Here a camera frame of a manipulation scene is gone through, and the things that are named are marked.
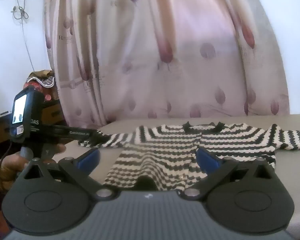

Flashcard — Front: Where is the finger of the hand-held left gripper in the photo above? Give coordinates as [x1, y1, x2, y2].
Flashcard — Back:
[50, 126, 111, 144]

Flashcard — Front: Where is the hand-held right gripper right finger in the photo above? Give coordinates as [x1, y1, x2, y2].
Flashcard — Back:
[181, 148, 277, 202]

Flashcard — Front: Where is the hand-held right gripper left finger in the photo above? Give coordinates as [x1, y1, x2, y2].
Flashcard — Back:
[23, 148, 116, 201]

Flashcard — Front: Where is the black and white striped sweater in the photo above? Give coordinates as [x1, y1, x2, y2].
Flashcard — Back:
[77, 121, 300, 192]

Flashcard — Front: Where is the person's left hand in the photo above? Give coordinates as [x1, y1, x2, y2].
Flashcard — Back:
[0, 143, 66, 183]

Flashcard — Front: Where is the patterned cloth pile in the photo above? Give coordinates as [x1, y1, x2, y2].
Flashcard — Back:
[24, 69, 60, 105]

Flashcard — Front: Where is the pink leaf print curtain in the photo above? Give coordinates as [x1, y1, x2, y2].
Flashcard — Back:
[43, 0, 291, 131]

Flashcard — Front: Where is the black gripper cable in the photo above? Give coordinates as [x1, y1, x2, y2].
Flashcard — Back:
[0, 140, 14, 173]

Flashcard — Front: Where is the thin hanging cable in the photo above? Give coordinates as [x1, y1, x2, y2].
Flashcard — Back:
[15, 0, 37, 72]

